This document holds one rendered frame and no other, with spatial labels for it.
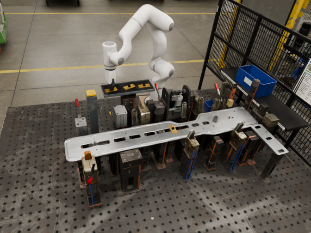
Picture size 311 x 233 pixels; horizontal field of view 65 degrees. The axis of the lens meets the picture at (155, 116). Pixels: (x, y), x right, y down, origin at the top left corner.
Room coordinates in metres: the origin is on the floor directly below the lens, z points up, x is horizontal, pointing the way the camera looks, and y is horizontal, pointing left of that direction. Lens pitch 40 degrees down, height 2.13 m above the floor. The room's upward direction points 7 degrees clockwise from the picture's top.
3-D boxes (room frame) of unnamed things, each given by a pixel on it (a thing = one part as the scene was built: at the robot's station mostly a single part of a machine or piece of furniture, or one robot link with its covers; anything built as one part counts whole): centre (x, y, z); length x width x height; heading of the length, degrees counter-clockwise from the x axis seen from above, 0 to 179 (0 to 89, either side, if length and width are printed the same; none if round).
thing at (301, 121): (1.80, -0.86, 1.02); 0.90 x 0.22 x 0.03; 25
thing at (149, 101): (1.40, 0.05, 0.90); 0.05 x 0.05 x 0.40; 25
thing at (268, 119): (1.44, -0.86, 0.88); 0.08 x 0.08 x 0.36; 25
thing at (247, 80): (1.89, -0.82, 1.10); 0.30 x 0.17 x 0.13; 28
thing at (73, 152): (1.23, -0.11, 1.00); 1.38 x 0.22 x 0.02; 115
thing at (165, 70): (1.77, -0.02, 1.11); 0.19 x 0.12 x 0.24; 50
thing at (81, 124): (1.15, 0.48, 0.88); 0.11 x 0.10 x 0.36; 25
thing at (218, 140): (1.20, -0.45, 0.84); 0.11 x 0.08 x 0.29; 25
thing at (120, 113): (1.26, 0.24, 0.90); 0.13 x 0.10 x 0.41; 25
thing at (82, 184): (0.98, 0.44, 0.84); 0.18 x 0.06 x 0.29; 25
